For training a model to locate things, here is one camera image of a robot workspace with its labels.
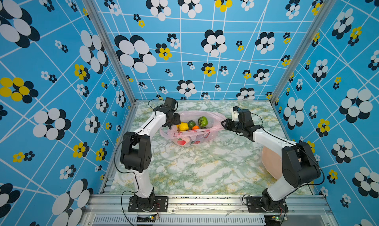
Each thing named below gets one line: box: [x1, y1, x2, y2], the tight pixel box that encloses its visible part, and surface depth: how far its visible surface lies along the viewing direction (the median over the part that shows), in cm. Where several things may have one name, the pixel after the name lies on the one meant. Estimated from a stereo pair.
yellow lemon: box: [176, 121, 190, 132], surface depth 101 cm
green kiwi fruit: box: [197, 115, 209, 127], surface depth 104 cm
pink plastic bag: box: [159, 110, 227, 147], surface depth 93 cm
